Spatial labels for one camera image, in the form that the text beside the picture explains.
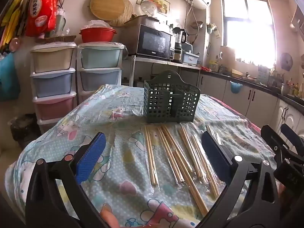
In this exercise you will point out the blender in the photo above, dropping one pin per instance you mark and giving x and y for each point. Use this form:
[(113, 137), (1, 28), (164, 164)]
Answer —
[(178, 42)]

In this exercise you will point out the metal shelf table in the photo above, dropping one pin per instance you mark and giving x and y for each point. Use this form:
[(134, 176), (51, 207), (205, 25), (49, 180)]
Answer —
[(166, 63)]

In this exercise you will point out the cream top plastic drawer tower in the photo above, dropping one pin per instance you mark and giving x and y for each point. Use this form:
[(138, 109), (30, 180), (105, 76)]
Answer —
[(52, 83)]

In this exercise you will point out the red plastic bag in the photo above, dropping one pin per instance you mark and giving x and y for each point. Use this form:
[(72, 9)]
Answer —
[(41, 9)]

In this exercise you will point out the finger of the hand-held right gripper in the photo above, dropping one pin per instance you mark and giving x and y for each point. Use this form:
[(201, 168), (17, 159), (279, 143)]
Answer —
[(270, 135), (292, 135)]

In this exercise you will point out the yellow hanging bags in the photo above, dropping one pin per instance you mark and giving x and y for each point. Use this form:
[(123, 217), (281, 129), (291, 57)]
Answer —
[(11, 21)]

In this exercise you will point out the blue hanging bin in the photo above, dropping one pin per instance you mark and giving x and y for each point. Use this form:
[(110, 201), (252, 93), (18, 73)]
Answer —
[(235, 87)]

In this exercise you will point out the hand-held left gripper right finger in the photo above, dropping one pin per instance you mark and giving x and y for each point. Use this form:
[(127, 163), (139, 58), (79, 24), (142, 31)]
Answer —
[(213, 152)]

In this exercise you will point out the brown box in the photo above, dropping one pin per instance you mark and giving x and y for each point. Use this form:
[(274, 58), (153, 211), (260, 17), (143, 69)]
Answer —
[(140, 21)]

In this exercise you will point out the red plastic basin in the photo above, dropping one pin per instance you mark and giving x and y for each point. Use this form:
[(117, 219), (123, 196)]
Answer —
[(97, 35)]

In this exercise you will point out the round wooden cutting board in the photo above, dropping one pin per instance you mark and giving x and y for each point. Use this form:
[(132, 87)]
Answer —
[(106, 6)]

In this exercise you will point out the wicker basket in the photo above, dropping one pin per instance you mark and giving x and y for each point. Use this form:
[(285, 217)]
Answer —
[(57, 39)]

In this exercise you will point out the steel pot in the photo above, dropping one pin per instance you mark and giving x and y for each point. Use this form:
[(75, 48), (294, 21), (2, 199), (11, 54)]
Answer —
[(284, 89)]

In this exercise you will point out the mint top plastic drawer tower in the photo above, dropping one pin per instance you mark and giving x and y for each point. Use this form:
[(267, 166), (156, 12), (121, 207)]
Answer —
[(99, 59)]

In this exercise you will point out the light blue dish box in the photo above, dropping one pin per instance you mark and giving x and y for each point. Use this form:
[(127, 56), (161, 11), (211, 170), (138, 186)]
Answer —
[(190, 57)]

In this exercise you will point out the fruit wall picture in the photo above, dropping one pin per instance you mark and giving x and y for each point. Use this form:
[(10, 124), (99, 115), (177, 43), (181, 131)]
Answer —
[(163, 4)]

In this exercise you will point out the black microwave oven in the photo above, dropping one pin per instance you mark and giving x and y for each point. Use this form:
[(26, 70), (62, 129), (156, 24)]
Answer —
[(152, 42)]

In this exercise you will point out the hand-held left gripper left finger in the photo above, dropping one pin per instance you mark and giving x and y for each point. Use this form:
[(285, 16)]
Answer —
[(92, 154)]

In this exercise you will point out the round bamboo mat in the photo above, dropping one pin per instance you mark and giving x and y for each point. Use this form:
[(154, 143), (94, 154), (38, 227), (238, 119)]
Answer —
[(127, 16)]

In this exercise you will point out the row of chopsticks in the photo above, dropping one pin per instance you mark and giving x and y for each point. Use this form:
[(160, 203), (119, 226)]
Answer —
[(150, 156)]

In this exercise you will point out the green plastic utensil basket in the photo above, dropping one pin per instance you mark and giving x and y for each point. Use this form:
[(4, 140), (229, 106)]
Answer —
[(156, 102)]

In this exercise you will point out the clear plastic bags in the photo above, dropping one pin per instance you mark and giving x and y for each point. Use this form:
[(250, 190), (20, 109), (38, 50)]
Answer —
[(98, 25)]

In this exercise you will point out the white round plastic cover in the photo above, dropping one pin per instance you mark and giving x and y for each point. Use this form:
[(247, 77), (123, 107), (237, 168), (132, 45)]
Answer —
[(148, 8)]

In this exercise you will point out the printed cartoon tablecloth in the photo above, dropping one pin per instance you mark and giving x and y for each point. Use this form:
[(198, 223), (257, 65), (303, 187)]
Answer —
[(83, 114)]

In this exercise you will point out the round wall fan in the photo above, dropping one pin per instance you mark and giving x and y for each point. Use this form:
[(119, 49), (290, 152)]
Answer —
[(286, 61)]

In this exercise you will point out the range hood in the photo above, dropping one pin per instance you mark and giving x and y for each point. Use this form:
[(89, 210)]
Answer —
[(298, 19)]

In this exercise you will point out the window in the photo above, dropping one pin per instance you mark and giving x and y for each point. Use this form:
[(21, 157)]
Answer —
[(247, 28)]

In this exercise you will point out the dark trash bag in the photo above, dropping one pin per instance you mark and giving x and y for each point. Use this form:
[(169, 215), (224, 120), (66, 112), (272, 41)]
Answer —
[(25, 130)]

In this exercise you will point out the blue plastic bag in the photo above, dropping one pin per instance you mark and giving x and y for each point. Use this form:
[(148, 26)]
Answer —
[(8, 78)]

